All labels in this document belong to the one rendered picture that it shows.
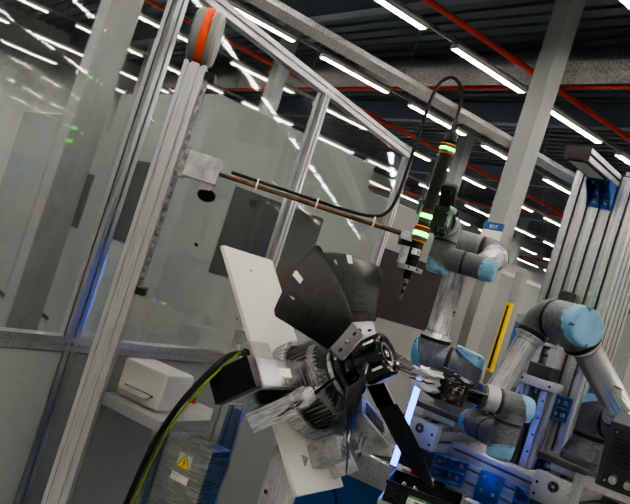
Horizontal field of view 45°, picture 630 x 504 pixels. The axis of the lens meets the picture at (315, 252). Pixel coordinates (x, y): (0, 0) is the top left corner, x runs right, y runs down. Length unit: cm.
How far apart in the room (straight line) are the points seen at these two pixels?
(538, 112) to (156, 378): 754
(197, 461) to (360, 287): 64
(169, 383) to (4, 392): 43
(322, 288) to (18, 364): 80
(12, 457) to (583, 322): 160
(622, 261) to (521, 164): 628
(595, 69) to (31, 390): 1080
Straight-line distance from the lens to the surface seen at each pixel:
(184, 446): 213
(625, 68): 1193
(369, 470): 253
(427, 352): 285
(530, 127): 925
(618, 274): 291
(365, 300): 214
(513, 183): 910
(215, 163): 206
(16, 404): 216
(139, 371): 227
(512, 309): 798
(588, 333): 231
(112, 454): 250
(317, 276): 189
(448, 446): 281
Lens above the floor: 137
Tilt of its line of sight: 1 degrees up
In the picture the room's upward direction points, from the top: 18 degrees clockwise
